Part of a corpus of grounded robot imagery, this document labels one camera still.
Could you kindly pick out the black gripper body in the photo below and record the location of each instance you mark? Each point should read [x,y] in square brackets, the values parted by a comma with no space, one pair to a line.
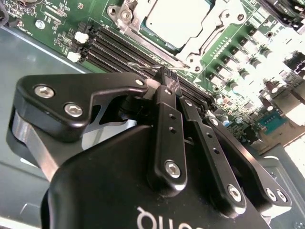
[107,190]

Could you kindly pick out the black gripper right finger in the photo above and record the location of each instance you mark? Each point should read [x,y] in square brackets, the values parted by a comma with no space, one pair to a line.
[210,164]

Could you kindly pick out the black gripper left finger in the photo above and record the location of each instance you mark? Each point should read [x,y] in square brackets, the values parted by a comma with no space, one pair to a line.
[107,83]

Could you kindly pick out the silver CPU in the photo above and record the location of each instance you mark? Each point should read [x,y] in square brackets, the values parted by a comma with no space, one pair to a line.
[174,19]

